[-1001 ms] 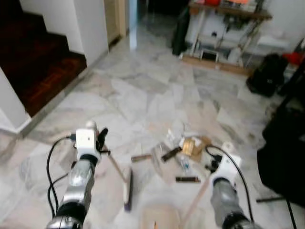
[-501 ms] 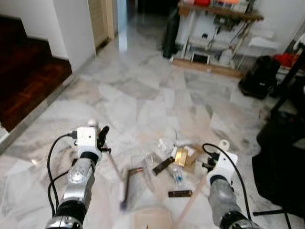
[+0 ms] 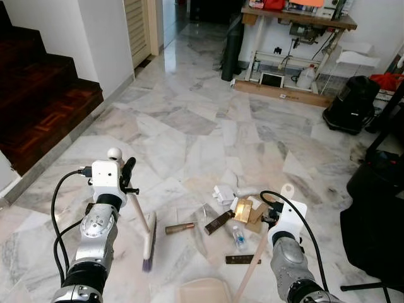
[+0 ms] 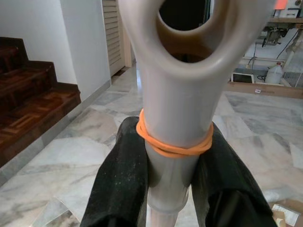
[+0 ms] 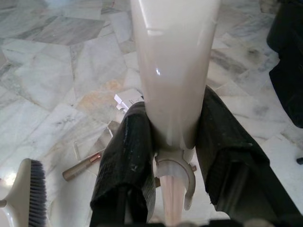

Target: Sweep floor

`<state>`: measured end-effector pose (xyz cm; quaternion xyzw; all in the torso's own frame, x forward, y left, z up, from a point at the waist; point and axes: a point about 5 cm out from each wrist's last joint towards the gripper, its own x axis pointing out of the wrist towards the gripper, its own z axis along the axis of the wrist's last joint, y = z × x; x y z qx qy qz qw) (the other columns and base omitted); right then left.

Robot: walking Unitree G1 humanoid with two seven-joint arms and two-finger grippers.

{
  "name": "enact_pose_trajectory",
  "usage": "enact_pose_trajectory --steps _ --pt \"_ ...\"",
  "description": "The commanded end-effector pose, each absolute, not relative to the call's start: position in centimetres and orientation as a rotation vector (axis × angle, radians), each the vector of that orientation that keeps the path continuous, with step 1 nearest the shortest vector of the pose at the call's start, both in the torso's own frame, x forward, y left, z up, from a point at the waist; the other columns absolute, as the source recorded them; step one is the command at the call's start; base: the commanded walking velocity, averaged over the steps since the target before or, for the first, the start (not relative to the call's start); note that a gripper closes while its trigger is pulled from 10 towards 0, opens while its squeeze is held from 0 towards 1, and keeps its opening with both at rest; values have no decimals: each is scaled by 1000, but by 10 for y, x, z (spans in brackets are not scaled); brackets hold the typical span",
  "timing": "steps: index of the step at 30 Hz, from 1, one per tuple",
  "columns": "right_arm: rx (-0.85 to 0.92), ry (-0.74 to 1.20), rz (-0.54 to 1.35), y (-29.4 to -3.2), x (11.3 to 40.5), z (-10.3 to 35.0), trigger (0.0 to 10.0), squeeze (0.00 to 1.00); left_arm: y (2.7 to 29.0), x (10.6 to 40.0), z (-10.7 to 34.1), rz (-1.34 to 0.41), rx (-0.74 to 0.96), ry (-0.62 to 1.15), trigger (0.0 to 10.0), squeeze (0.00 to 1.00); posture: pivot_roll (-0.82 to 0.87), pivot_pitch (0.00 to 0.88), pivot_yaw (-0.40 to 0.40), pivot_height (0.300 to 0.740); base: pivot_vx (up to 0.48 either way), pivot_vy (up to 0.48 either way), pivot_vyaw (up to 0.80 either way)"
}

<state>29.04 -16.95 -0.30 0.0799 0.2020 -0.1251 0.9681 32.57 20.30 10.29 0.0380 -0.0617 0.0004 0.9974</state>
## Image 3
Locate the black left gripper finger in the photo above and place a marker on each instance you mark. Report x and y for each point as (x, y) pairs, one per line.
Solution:
(129, 170)

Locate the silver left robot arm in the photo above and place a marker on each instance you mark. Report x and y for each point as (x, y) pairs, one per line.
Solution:
(95, 240)

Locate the gold foil box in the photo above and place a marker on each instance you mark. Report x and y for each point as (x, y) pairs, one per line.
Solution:
(243, 210)

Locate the small clear plastic bottle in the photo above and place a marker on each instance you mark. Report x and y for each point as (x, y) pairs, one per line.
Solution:
(238, 238)

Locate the dark flat strip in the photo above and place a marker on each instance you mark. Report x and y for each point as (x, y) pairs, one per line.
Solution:
(243, 259)

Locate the white crumpled paper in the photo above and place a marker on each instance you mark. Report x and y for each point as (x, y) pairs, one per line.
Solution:
(223, 194)

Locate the dark brown bar wrapper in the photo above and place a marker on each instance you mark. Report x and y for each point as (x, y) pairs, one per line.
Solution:
(219, 223)

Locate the brown cardboard tube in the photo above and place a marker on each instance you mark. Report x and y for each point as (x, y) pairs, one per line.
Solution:
(180, 228)

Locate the large black bag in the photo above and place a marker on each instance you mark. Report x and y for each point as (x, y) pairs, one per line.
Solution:
(375, 221)

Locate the dark wood stairs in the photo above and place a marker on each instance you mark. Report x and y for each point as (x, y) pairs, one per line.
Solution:
(44, 107)

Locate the white framed tablet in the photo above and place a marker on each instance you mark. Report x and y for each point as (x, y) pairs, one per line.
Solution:
(273, 80)

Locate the beige louvered door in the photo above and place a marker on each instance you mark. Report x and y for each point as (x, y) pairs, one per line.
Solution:
(139, 31)

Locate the white plastic jug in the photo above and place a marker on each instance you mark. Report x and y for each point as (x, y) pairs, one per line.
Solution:
(305, 77)

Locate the red cloth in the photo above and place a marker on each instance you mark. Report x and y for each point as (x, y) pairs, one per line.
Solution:
(386, 81)

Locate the black tall roll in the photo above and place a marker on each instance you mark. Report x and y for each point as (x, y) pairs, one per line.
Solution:
(232, 50)

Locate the white tray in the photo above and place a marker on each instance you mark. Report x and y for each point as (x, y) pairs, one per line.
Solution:
(358, 59)

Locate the wooden work table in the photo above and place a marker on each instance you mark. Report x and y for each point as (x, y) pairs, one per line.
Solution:
(297, 19)

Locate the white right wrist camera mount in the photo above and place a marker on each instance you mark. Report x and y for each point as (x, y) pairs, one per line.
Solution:
(291, 218)

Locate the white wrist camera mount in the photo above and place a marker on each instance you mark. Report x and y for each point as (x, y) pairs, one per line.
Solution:
(291, 218)
(106, 180)

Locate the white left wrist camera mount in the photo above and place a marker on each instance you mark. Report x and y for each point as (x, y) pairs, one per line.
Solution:
(106, 180)

